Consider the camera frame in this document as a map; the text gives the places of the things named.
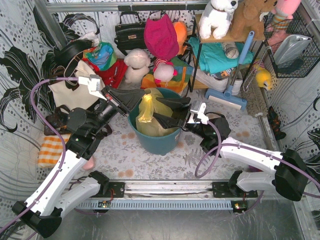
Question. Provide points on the cream plush lamb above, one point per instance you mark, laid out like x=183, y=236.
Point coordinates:
x=138, y=62

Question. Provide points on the blue handled mop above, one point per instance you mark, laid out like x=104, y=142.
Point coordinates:
x=226, y=97

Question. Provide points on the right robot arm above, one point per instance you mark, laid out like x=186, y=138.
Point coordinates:
x=283, y=172

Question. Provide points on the white sneaker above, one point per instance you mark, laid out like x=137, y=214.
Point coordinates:
x=205, y=81

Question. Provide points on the colorful printed bag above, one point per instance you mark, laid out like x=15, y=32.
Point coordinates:
x=101, y=58

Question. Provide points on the red cloth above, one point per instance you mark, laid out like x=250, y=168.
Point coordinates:
x=114, y=75

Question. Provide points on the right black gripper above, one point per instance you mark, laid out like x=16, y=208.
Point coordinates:
x=186, y=117

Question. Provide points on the black wire basket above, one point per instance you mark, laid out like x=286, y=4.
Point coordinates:
x=275, y=34

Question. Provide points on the silver foil pouch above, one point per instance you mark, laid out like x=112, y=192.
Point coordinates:
x=291, y=48

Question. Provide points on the brown teddy bear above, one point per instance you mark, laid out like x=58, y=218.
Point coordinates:
x=249, y=14

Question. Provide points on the teal folded cloth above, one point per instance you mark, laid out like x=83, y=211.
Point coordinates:
x=212, y=56

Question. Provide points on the pink eyeglass case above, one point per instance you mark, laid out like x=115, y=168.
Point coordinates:
x=89, y=165

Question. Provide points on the magenta cloth bag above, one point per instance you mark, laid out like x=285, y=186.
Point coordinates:
x=160, y=38

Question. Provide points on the yellow trash bag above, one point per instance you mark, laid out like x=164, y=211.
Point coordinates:
x=145, y=122

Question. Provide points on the white plush dog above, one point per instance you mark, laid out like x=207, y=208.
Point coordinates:
x=216, y=18

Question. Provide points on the cream canvas tote bag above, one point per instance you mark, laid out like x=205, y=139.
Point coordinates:
x=78, y=98

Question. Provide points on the yellow plush duck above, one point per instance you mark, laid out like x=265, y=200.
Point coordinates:
x=262, y=76

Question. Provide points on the rainbow striped cloth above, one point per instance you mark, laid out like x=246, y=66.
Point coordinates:
x=176, y=84

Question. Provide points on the orange checkered towel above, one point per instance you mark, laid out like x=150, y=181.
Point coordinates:
x=50, y=152

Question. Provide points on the black leather handbag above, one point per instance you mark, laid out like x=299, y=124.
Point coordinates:
x=130, y=36

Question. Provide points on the orange plush toy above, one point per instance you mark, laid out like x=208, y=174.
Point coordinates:
x=181, y=33

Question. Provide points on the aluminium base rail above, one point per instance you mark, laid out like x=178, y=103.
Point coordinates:
x=151, y=195

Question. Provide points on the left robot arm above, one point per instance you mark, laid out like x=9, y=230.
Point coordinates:
x=76, y=152

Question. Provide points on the brown patterned bag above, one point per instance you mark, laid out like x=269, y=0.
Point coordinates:
x=57, y=120

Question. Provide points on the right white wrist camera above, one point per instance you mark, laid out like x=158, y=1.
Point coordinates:
x=197, y=113

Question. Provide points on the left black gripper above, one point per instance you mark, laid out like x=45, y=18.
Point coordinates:
x=116, y=100

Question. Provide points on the teal trash bin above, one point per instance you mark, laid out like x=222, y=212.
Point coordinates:
x=156, y=145

